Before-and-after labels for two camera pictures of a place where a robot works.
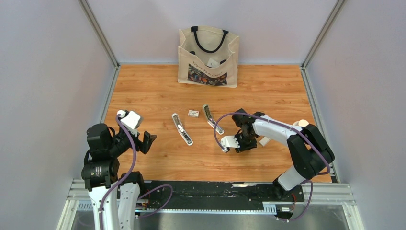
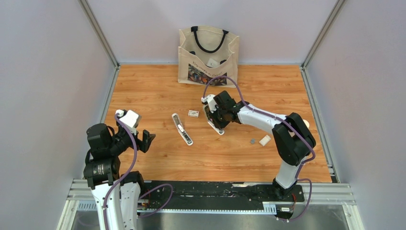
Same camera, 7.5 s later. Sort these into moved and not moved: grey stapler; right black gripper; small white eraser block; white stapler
Moved: right black gripper
Not moved: grey stapler; white stapler; small white eraser block
